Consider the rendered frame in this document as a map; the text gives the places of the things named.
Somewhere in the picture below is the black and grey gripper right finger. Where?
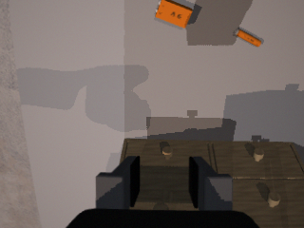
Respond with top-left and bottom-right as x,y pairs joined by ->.
189,157 -> 233,211

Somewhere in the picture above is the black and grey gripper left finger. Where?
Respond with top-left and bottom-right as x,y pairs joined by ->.
96,156 -> 140,209

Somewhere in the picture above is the wooden chest of drawers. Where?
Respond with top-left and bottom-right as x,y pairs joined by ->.
119,139 -> 304,182

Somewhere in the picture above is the brown nine-volt battery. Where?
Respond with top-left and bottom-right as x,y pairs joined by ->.
155,0 -> 192,28

